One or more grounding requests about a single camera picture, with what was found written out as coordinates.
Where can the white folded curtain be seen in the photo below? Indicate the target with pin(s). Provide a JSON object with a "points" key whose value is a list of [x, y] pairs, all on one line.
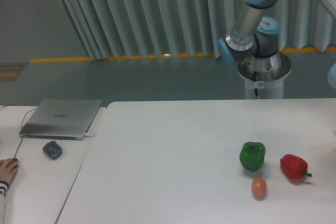
{"points": [[129, 28]]}

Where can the small black device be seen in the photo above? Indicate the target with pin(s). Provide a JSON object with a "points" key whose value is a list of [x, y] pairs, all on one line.
{"points": [[53, 150]]}

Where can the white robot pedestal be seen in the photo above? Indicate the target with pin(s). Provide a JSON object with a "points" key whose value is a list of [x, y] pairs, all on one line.
{"points": [[263, 83]]}

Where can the person's hand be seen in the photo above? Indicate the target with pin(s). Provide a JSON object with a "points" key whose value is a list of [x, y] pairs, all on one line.
{"points": [[7, 174]]}

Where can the red bell pepper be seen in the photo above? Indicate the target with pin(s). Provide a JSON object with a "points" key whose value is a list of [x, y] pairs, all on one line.
{"points": [[294, 167]]}

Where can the green bell pepper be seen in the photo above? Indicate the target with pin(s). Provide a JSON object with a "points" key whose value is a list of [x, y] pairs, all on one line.
{"points": [[252, 156]]}

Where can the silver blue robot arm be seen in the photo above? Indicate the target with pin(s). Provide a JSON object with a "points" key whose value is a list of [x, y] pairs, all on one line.
{"points": [[253, 42]]}

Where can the brown egg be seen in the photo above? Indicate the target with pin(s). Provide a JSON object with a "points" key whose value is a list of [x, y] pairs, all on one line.
{"points": [[259, 187]]}

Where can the silver closed laptop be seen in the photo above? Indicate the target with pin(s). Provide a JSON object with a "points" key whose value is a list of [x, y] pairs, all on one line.
{"points": [[62, 119]]}

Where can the striped sleeve forearm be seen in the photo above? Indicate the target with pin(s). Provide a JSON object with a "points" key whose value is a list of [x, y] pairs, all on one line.
{"points": [[3, 188]]}

